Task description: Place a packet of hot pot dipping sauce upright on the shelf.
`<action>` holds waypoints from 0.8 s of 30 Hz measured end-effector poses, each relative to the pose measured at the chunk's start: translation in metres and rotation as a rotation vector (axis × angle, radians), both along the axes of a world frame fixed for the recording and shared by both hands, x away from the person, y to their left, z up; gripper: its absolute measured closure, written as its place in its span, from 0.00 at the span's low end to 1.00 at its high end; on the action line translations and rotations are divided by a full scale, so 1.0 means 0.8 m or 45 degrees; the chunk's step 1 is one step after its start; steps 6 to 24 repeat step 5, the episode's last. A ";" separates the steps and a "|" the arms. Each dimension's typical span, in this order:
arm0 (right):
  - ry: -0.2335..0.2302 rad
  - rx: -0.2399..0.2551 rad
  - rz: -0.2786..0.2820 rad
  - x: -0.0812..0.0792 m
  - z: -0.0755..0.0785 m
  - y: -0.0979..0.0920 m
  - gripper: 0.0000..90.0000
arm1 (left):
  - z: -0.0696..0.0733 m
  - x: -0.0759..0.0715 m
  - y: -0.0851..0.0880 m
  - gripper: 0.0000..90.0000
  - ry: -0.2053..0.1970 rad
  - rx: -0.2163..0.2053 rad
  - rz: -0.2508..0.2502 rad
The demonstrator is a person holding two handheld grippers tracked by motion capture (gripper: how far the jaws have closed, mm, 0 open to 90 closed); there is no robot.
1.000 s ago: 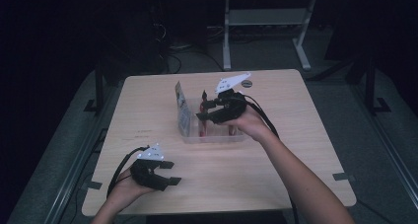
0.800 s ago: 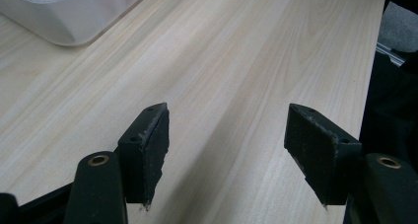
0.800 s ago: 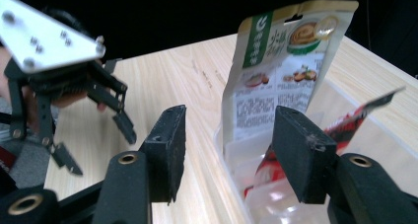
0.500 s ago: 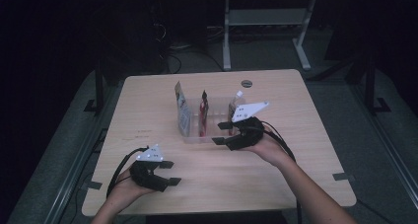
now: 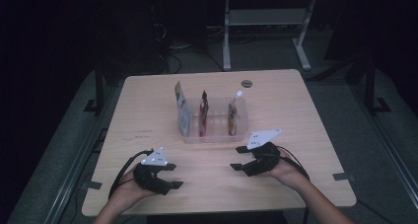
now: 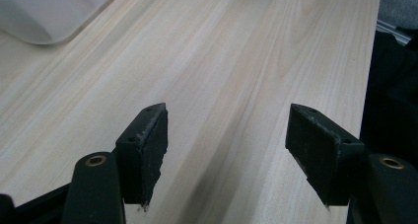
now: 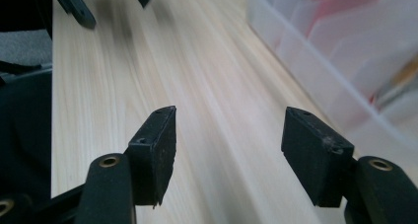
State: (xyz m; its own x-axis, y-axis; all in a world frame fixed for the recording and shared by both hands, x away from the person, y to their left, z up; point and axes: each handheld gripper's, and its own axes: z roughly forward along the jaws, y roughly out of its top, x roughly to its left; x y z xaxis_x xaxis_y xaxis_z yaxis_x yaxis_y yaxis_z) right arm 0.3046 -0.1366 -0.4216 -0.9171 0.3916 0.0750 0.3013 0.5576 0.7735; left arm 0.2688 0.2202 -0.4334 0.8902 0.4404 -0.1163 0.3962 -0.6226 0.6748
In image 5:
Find white metal desk frame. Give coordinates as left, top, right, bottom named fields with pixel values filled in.
left=222, top=0, right=318, bottom=72

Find red and black snack packet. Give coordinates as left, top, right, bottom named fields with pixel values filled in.
left=197, top=90, right=210, bottom=138

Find right hand-held gripper black cable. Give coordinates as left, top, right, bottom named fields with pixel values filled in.
left=277, top=145, right=312, bottom=183

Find person's left hand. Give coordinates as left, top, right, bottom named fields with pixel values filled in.
left=107, top=165, right=156, bottom=215

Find black metal stand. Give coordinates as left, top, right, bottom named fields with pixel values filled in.
left=83, top=69, right=106, bottom=116
left=364, top=55, right=392, bottom=116

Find red and white spouted pouch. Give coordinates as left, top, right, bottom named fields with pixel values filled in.
left=227, top=90, right=244, bottom=136

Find hand-held gripper black cable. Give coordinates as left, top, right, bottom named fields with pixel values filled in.
left=107, top=148, right=155, bottom=200
left=277, top=145, right=312, bottom=183

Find left hand-held gripper black cable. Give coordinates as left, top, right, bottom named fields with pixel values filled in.
left=107, top=148, right=155, bottom=200

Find green and white food packet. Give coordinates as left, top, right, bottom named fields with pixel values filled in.
left=174, top=81, right=193, bottom=138

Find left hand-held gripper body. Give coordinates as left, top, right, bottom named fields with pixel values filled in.
left=132, top=147, right=173, bottom=196

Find black floor cables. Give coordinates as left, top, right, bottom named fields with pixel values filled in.
left=157, top=45, right=225, bottom=74

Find person's right hand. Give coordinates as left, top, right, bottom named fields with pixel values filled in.
left=266, top=149, right=313, bottom=192

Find clear plastic container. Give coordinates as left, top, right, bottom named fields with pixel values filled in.
left=176, top=96, right=249, bottom=144

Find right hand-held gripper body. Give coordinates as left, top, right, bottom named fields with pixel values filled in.
left=242, top=128, right=283, bottom=178

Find grey tape strip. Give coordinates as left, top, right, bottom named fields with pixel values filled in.
left=332, top=172, right=357, bottom=183
left=80, top=181, right=104, bottom=190

